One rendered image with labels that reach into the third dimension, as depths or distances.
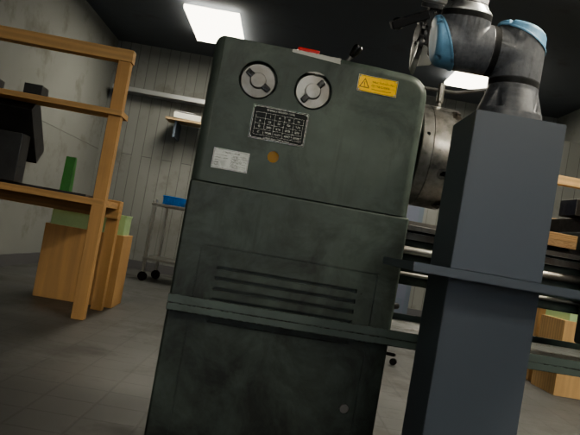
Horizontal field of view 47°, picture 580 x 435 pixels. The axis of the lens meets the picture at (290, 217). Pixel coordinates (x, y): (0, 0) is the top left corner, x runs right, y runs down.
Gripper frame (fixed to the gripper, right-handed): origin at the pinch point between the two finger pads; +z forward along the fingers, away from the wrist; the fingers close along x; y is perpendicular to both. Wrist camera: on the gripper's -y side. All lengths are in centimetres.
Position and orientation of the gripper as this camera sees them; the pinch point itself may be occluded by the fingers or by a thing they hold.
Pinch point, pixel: (410, 69)
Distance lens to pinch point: 212.0
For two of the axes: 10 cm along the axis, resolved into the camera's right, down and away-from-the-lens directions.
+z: -1.9, 9.4, 2.9
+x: -0.3, -3.0, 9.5
